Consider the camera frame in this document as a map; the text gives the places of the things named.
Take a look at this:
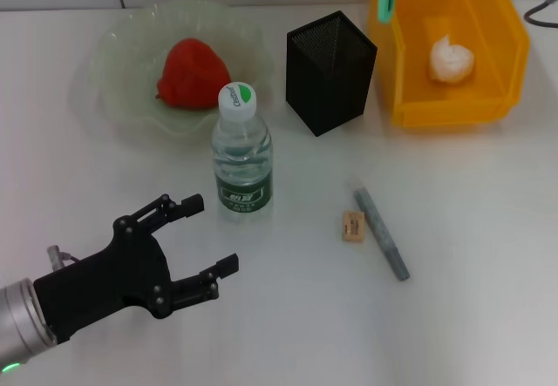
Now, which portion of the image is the grey marker pen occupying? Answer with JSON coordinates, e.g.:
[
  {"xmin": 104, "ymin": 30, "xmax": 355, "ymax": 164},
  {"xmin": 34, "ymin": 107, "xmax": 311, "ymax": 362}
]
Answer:
[{"xmin": 347, "ymin": 178, "xmax": 412, "ymax": 282}]

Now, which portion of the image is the tan eraser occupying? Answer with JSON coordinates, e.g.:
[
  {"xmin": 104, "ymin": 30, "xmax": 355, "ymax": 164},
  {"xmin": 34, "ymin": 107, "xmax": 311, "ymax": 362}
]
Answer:
[{"xmin": 341, "ymin": 210, "xmax": 366, "ymax": 244}]

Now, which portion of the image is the clear green-label water bottle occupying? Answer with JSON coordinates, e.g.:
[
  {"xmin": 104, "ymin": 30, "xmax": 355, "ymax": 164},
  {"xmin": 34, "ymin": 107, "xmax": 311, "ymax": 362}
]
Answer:
[{"xmin": 211, "ymin": 81, "xmax": 276, "ymax": 226}]

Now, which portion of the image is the red orange fruit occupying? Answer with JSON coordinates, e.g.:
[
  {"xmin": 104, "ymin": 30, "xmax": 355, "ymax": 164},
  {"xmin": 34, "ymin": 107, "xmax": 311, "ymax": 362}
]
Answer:
[{"xmin": 155, "ymin": 37, "xmax": 232, "ymax": 111}]

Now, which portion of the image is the black mesh pen holder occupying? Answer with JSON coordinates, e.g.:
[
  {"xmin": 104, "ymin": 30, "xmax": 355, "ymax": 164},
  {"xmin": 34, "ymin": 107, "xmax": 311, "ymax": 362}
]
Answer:
[{"xmin": 285, "ymin": 10, "xmax": 378, "ymax": 138}]

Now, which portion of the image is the yellow plastic bin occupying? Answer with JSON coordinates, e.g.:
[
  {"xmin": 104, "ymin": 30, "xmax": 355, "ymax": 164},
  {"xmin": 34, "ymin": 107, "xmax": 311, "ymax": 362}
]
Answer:
[{"xmin": 365, "ymin": 0, "xmax": 532, "ymax": 130}]

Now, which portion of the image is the white paper ball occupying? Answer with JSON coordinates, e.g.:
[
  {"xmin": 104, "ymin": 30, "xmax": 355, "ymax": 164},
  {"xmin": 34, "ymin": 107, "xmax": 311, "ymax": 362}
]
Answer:
[{"xmin": 428, "ymin": 35, "xmax": 476, "ymax": 85}]

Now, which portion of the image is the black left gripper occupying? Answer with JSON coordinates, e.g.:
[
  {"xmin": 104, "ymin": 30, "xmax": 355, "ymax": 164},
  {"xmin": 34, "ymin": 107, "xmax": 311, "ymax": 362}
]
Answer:
[{"xmin": 32, "ymin": 193, "xmax": 240, "ymax": 346}]

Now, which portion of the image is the left wrist cable with connector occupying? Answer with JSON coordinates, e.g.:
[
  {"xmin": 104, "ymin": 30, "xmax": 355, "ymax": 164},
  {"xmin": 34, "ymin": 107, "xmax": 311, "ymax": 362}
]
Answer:
[{"xmin": 46, "ymin": 244, "xmax": 84, "ymax": 274}]

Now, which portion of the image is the pale green glass fruit plate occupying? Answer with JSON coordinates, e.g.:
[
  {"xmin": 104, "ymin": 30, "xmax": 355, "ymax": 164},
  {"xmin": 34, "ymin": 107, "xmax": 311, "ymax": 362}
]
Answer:
[{"xmin": 71, "ymin": 0, "xmax": 276, "ymax": 143}]

